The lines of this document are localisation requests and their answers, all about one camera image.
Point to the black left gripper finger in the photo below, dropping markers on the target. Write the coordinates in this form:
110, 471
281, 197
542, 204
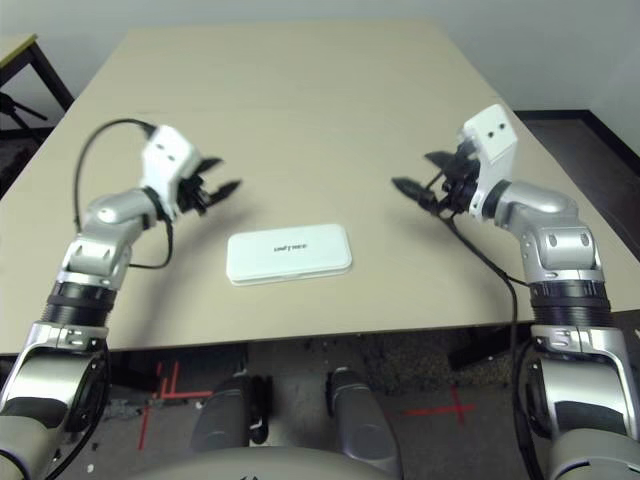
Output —
209, 164
222, 192

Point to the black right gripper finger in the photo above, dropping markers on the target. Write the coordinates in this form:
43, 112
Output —
415, 192
444, 161

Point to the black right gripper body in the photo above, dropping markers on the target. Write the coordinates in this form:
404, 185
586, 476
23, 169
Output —
462, 185

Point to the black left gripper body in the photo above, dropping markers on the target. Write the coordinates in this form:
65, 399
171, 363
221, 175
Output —
194, 194

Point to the white plastic pencil case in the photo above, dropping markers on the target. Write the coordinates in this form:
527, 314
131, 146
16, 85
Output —
290, 260

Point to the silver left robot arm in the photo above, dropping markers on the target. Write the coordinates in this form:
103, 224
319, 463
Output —
110, 215

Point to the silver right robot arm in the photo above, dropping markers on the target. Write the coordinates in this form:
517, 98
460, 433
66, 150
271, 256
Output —
550, 240

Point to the dark speckled floor mat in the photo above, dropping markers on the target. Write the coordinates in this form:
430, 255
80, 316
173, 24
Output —
405, 360

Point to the black tripod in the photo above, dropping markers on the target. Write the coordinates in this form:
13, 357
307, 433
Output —
20, 111

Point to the side table with black legs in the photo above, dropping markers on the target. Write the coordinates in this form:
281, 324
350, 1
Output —
22, 50

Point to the grey left robot leg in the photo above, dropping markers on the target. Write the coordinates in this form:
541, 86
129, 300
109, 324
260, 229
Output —
225, 415

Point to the grey robot leg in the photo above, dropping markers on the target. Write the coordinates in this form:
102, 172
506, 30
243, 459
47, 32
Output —
360, 420
225, 415

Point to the grey crumpled floor scrap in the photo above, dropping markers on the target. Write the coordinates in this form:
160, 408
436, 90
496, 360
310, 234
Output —
125, 410

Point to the grey right robot leg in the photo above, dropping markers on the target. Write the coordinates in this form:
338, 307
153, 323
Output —
360, 420

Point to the grey robot torso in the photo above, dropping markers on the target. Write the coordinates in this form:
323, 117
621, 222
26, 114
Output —
250, 465

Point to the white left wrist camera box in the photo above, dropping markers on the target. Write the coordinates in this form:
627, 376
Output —
167, 155

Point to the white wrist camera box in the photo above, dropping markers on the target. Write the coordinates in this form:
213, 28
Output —
167, 155
492, 135

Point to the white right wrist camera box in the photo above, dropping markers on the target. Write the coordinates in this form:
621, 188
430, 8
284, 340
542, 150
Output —
492, 135

